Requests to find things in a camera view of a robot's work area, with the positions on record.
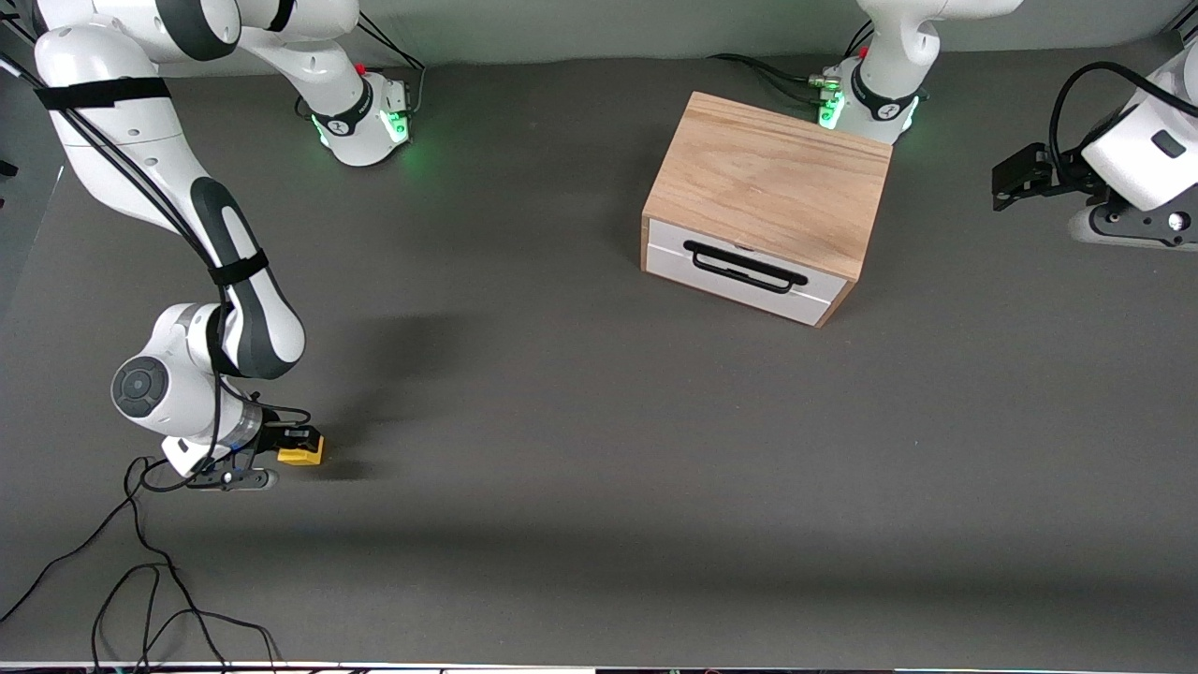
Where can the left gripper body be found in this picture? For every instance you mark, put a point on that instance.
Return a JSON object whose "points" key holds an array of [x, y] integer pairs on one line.
{"points": [[1063, 171]]}

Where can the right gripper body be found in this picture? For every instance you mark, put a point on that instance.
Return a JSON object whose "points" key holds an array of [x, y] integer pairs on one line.
{"points": [[272, 438]]}

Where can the yellow cube block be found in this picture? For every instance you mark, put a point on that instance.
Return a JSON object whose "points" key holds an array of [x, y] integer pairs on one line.
{"points": [[304, 457]]}

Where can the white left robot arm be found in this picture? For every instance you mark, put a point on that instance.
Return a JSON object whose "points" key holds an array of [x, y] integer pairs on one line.
{"points": [[889, 56]]}

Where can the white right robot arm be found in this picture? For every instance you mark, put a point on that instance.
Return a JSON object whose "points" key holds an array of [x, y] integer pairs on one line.
{"points": [[122, 140]]}

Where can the wooden drawer cabinet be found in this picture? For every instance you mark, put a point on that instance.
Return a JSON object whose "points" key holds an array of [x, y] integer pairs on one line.
{"points": [[767, 178]]}

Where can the dark grey table mat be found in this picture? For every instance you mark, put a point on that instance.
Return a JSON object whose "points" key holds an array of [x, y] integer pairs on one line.
{"points": [[562, 468]]}

